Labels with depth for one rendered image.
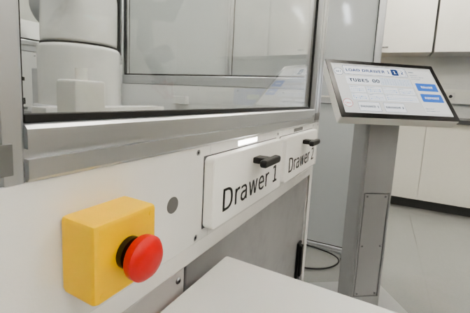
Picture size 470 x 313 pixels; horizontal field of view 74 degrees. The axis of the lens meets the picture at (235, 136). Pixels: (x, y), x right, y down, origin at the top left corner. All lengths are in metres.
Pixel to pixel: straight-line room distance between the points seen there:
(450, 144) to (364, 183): 2.06
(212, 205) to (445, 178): 3.17
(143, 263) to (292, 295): 0.24
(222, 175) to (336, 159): 1.72
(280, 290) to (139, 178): 0.25
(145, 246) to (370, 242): 1.40
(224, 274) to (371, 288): 1.29
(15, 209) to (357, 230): 1.42
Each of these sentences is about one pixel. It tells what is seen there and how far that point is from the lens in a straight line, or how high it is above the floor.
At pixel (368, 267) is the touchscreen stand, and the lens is 1.67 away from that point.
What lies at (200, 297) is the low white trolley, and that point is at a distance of 0.45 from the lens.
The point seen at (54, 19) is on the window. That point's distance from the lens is 0.32.
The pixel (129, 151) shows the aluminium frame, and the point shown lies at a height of 0.96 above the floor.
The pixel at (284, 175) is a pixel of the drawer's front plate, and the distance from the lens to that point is 0.75.
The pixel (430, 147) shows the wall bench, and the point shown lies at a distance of 3.47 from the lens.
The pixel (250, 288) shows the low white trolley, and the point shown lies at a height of 0.76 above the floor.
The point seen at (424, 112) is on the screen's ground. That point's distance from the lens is 1.49.
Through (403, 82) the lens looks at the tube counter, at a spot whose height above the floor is 1.11.
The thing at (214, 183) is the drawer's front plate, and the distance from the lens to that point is 0.46.
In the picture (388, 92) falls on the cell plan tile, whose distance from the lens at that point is 1.46.
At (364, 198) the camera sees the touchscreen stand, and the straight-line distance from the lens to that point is 1.52.
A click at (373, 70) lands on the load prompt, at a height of 1.16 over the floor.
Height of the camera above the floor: 1.02
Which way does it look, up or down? 8 degrees down
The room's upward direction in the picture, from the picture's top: 3 degrees clockwise
